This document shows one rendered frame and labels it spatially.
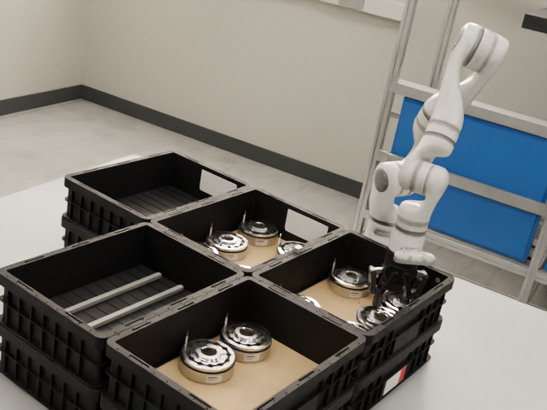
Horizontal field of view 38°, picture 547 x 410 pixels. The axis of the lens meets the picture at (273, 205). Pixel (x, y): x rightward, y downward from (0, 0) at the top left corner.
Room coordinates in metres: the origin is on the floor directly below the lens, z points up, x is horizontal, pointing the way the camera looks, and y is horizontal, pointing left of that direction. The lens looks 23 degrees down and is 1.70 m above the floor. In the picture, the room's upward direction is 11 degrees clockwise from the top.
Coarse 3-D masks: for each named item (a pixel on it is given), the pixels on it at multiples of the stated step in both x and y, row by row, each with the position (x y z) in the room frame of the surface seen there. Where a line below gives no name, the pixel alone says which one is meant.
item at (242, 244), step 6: (210, 234) 1.76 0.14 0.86; (216, 234) 1.77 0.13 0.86; (234, 234) 1.79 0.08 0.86; (210, 240) 1.73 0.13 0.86; (216, 240) 1.74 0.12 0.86; (240, 240) 1.76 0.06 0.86; (246, 240) 1.77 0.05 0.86; (216, 246) 1.70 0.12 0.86; (222, 246) 1.71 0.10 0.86; (228, 246) 1.72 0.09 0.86; (234, 246) 1.73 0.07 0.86; (240, 246) 1.73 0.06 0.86; (246, 246) 1.74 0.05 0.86
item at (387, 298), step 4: (388, 292) 1.63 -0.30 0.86; (392, 292) 1.64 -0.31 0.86; (396, 292) 1.64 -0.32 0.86; (400, 292) 1.64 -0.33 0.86; (384, 296) 1.61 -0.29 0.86; (388, 296) 1.62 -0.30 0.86; (392, 296) 1.62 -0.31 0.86; (384, 300) 1.59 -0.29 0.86; (388, 300) 1.60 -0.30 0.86; (392, 300) 1.60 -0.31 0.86; (384, 304) 1.58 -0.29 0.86; (388, 304) 1.57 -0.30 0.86; (392, 304) 1.58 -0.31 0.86; (396, 304) 1.58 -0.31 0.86; (392, 308) 1.56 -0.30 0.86; (396, 308) 1.56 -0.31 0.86; (400, 308) 1.57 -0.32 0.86
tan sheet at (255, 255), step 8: (280, 240) 1.87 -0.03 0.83; (248, 248) 1.79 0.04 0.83; (256, 248) 1.80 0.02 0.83; (264, 248) 1.81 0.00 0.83; (272, 248) 1.82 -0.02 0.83; (248, 256) 1.75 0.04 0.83; (256, 256) 1.75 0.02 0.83; (264, 256) 1.76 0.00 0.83; (272, 256) 1.77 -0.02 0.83; (240, 264) 1.69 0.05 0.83; (248, 264) 1.70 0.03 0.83; (256, 264) 1.71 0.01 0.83
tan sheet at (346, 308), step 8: (312, 288) 1.64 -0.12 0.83; (320, 288) 1.65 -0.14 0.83; (328, 288) 1.66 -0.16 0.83; (312, 296) 1.60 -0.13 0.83; (320, 296) 1.61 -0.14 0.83; (328, 296) 1.62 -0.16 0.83; (336, 296) 1.63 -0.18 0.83; (368, 296) 1.66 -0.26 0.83; (320, 304) 1.57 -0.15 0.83; (328, 304) 1.58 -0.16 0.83; (336, 304) 1.59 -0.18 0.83; (344, 304) 1.60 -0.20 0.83; (352, 304) 1.60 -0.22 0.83; (360, 304) 1.61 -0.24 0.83; (368, 304) 1.62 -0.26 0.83; (336, 312) 1.55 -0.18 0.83; (344, 312) 1.56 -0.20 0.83; (352, 312) 1.57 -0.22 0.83; (344, 320) 1.53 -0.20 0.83; (352, 320) 1.53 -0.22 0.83
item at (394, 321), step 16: (336, 240) 1.73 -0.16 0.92; (368, 240) 1.75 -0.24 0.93; (288, 256) 1.58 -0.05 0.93; (256, 272) 1.48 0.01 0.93; (432, 288) 1.56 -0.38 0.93; (448, 288) 1.60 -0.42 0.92; (416, 304) 1.47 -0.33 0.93; (336, 320) 1.35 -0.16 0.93; (400, 320) 1.41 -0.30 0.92; (368, 336) 1.31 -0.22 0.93; (384, 336) 1.36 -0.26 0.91
